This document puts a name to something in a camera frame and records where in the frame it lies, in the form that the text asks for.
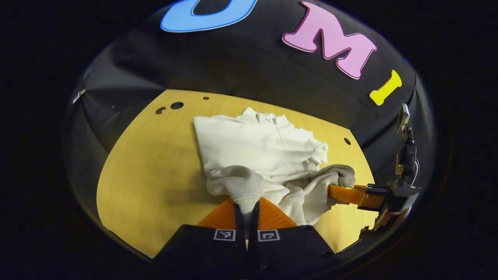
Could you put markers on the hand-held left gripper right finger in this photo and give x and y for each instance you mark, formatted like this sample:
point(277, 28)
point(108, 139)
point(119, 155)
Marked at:
point(253, 252)

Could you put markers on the white garment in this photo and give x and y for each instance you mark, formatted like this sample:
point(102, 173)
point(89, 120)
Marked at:
point(253, 147)

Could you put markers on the small white clip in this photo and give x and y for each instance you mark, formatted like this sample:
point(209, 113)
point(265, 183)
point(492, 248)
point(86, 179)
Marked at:
point(78, 95)

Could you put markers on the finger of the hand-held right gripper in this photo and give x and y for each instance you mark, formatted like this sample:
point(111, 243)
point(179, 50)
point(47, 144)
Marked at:
point(350, 194)

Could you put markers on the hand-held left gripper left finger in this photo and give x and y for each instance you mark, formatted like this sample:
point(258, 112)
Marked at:
point(240, 249)

